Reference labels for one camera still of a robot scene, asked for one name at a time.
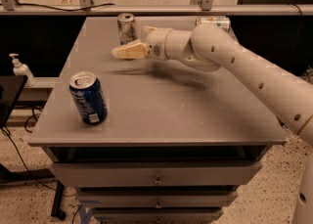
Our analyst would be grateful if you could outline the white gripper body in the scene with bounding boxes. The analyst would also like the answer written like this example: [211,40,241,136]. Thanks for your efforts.
[146,28,171,61]

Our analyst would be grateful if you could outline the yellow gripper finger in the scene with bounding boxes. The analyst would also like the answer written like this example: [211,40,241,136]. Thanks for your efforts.
[112,40,149,60]
[141,25,157,41]

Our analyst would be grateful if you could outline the silver redbull can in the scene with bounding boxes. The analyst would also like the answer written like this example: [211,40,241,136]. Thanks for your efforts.
[117,13,137,45]

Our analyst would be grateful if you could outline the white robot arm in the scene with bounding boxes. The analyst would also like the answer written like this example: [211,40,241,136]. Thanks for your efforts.
[112,22,313,147]

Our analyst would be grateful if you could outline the blue pepsi can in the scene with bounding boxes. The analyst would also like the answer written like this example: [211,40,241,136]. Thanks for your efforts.
[69,71,108,124]

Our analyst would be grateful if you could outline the grey drawer cabinet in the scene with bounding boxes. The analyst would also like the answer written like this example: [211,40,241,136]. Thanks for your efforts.
[30,17,286,224]

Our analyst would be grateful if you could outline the white pump dispenser bottle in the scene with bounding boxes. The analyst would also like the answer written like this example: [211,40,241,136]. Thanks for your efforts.
[10,53,36,87]

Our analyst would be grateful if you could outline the black side table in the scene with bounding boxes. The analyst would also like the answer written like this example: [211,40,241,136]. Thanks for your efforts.
[0,75,27,128]

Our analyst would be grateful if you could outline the black floor cable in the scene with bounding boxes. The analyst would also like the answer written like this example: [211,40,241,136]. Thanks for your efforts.
[1,105,84,224]

